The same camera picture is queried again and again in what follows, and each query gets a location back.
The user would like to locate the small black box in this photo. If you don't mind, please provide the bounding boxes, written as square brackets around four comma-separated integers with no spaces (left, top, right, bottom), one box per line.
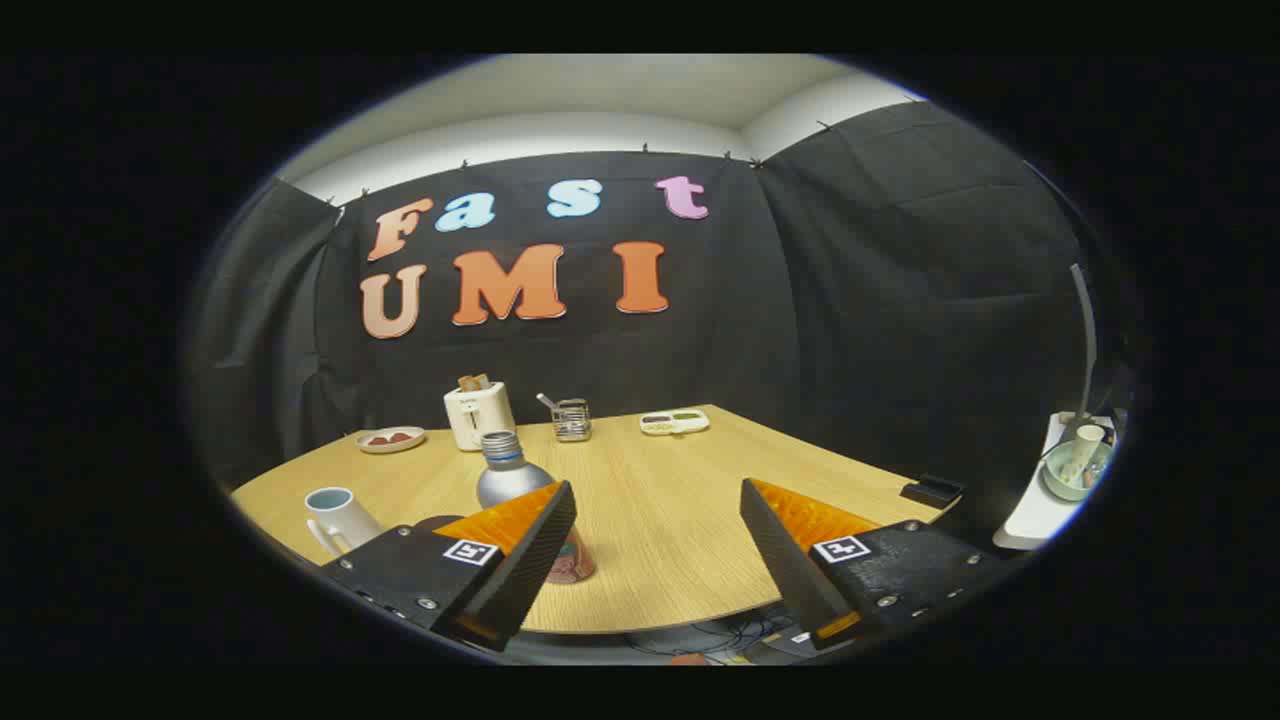
[900,474,966,509]

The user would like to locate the white sectioned dish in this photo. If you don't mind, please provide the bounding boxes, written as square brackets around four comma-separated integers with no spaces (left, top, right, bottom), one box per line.
[640,408,711,437]

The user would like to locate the dark cables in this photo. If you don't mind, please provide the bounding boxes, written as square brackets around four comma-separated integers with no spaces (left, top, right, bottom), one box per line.
[630,608,801,661]

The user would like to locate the white cup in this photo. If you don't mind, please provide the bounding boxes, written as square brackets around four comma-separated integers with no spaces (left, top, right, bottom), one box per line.
[305,487,386,558]

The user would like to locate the white side table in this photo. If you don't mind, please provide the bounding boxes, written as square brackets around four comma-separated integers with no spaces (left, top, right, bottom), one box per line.
[993,412,1116,551]

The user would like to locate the pale green bowl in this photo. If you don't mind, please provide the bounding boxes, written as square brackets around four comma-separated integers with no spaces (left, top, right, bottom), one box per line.
[1042,440,1113,502]

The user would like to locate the white toaster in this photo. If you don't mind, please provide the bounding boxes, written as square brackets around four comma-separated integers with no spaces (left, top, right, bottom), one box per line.
[444,382,517,452]

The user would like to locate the silver juice bottle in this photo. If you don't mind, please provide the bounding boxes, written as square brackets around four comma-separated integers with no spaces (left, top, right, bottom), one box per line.
[476,431,598,586]

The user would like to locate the wooden table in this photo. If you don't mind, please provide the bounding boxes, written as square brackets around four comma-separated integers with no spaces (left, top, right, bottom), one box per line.
[230,404,946,635]

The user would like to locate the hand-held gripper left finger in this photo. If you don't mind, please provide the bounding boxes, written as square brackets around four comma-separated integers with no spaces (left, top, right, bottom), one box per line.
[320,480,579,653]

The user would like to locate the grey upright pole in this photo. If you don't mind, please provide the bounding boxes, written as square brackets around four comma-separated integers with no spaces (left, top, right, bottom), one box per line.
[1070,263,1099,416]

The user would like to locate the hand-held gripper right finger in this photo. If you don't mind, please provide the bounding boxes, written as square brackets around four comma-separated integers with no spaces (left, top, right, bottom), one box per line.
[739,478,1009,651]

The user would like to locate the beige paper cup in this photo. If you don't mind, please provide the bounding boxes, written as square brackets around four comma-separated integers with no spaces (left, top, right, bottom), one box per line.
[1065,424,1106,481]

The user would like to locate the white round plate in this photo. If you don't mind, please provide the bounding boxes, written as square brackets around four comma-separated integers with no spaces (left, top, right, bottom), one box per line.
[356,427,427,455]

